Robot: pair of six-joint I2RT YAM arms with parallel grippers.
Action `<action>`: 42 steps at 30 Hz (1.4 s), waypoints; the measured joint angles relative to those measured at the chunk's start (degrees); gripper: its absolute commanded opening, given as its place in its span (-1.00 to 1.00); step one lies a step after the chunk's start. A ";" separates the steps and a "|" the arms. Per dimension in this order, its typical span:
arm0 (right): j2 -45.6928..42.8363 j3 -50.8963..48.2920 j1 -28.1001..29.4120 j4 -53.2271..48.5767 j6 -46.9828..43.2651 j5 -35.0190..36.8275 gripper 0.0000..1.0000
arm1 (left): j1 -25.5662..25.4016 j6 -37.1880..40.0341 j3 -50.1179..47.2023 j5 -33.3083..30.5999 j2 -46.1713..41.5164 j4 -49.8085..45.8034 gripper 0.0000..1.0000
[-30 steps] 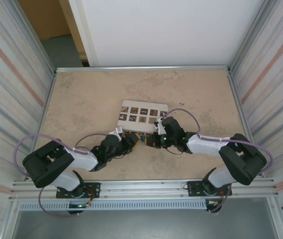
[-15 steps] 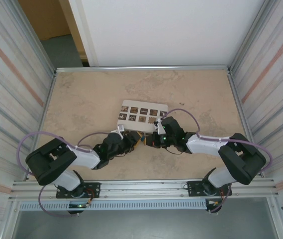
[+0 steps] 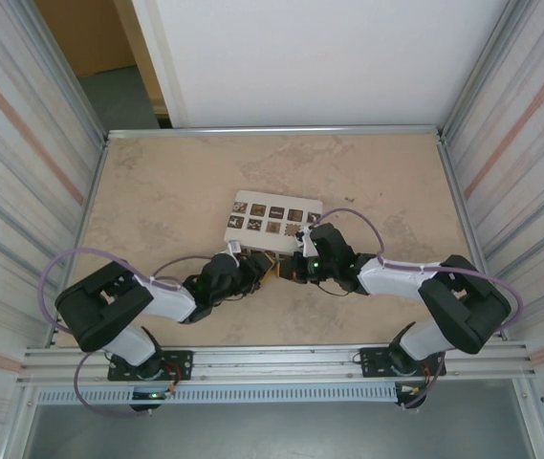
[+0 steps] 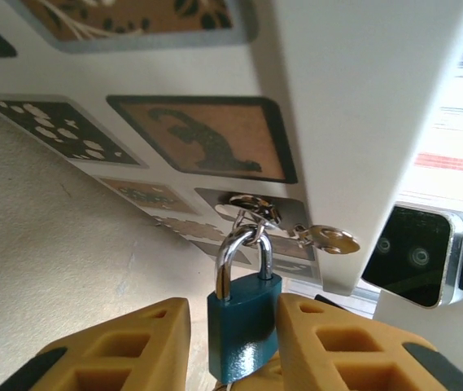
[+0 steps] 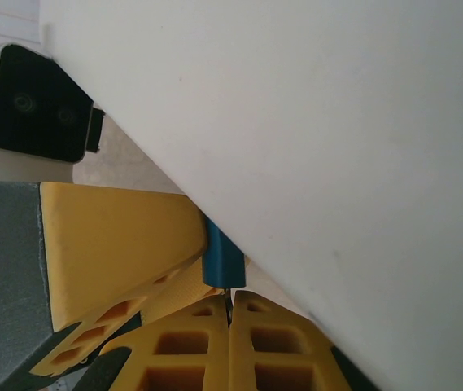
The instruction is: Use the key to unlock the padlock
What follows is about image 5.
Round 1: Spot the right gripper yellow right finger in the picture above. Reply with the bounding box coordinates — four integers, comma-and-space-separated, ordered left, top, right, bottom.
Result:
229, 288, 356, 391

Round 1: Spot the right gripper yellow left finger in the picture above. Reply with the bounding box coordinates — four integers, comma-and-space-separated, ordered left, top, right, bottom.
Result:
100, 294, 231, 391

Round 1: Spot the small metal key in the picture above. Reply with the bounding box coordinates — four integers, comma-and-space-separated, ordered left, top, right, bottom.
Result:
221, 286, 235, 329

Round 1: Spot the white lock activity box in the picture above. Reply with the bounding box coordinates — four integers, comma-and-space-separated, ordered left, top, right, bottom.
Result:
37, 0, 463, 391

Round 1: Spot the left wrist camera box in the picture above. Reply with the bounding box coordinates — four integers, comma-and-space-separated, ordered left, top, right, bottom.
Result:
0, 42, 107, 165

